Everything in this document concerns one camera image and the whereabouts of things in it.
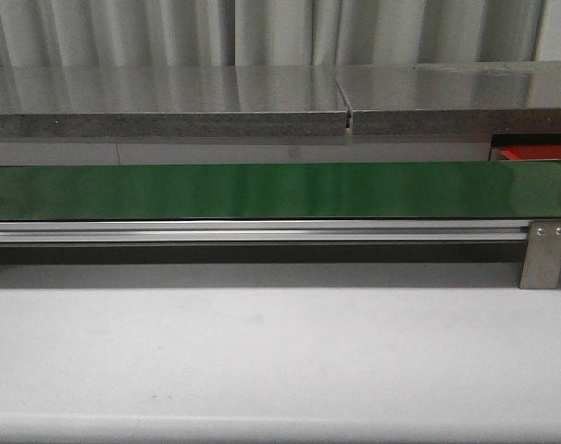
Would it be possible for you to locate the grey stone shelf left slab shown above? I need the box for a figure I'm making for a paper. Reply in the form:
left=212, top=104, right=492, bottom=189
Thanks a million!
left=0, top=67, right=349, bottom=139

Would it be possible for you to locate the grey stone shelf slab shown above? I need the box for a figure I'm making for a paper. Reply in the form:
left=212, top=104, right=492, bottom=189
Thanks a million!
left=0, top=67, right=349, bottom=139
left=336, top=61, right=561, bottom=136

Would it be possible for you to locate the green conveyor belt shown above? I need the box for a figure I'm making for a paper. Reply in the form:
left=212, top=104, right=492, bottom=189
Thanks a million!
left=0, top=161, right=561, bottom=221

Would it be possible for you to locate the grey stone shelf right slab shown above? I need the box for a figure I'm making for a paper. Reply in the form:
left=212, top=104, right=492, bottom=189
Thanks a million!
left=336, top=61, right=561, bottom=136

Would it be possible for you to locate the red plastic tray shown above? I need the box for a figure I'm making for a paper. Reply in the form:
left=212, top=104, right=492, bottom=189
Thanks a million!
left=498, top=144, right=561, bottom=161

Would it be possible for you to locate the white pleated curtain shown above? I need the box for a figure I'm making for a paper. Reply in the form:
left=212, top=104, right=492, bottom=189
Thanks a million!
left=0, top=1, right=545, bottom=68

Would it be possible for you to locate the steel conveyor support bracket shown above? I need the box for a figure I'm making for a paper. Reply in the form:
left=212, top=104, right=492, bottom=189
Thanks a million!
left=519, top=219, right=561, bottom=290

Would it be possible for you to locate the aluminium conveyor side rail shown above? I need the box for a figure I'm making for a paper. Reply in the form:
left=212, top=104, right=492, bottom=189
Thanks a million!
left=0, top=219, right=530, bottom=244

